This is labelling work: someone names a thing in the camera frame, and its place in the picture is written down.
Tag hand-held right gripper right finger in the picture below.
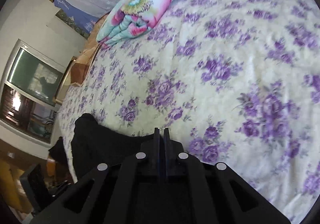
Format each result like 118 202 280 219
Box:
164 127 292 224

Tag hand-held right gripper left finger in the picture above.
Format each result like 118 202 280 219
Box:
30 127 160 224

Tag black pants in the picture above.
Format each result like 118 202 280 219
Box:
48 113 156 184

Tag purple floral bed sheet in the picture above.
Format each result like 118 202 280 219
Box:
57 0 320 223

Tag window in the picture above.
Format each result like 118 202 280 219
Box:
0 39 67 143

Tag folded teal floral blanket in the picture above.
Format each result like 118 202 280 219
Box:
96 0 193 50

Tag yellow cloth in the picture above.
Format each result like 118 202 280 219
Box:
0 159 33 214

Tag landscape picture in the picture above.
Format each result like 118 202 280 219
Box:
55 8 90 40

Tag black frame object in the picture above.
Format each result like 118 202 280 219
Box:
20 164 75 212

